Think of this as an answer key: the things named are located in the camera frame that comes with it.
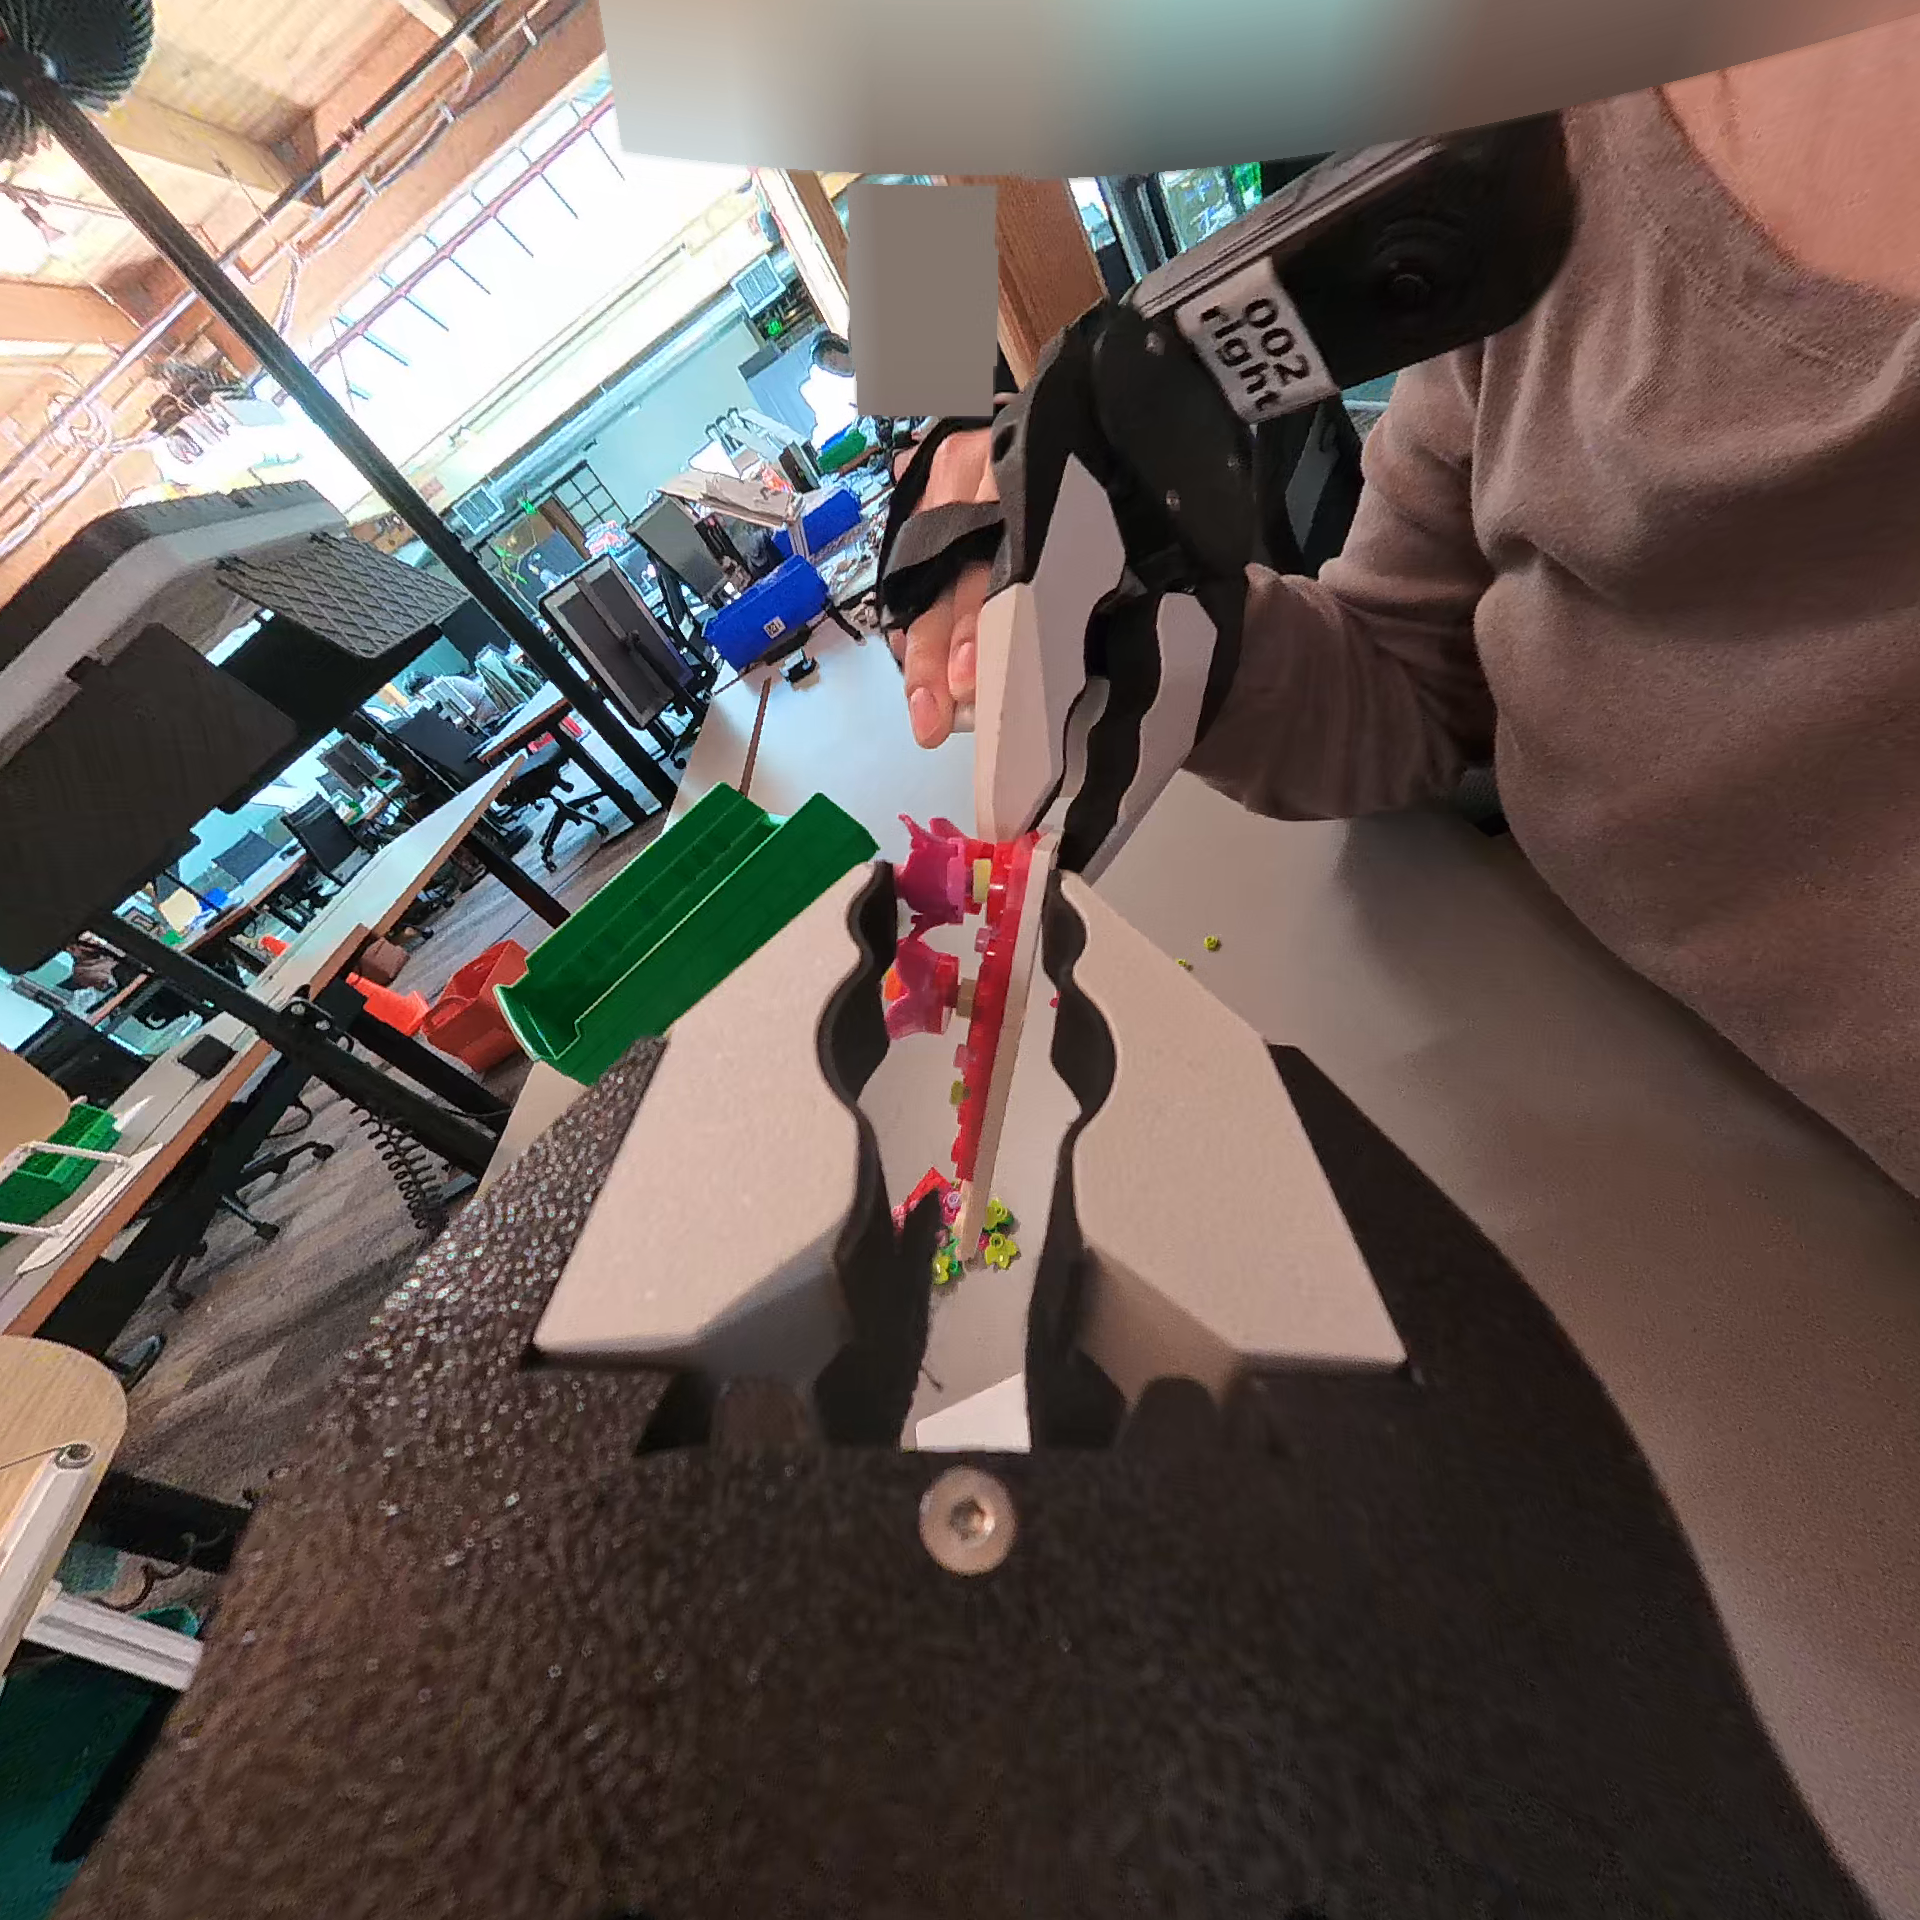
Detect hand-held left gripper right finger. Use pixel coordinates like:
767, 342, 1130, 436
1027, 873, 1407, 1450

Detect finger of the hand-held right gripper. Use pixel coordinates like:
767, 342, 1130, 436
1057, 589, 1223, 890
971, 451, 1137, 841

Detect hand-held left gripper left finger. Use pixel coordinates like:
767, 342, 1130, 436
530, 862, 938, 1450

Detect red brick section two roses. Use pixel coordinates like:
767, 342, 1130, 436
883, 814, 1069, 1255

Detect person's right forearm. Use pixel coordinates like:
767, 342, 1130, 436
1185, 337, 1508, 822

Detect person's right hand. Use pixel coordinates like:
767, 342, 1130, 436
884, 433, 997, 751

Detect green plastic bin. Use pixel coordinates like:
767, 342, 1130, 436
497, 783, 881, 1086

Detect red plastic bin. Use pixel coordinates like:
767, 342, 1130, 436
422, 942, 530, 1071

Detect black computer monitor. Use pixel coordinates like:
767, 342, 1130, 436
537, 555, 721, 740

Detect person's torso in beige sweater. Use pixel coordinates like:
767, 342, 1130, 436
1476, 66, 1920, 1194

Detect small green bin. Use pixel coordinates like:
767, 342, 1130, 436
0, 1107, 121, 1226

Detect large wooden book stand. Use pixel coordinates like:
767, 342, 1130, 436
0, 1334, 132, 1652

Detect black ribbed lamp on stand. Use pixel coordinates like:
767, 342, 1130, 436
0, 0, 681, 818

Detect black coiled cable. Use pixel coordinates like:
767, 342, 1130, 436
364, 1111, 441, 1234

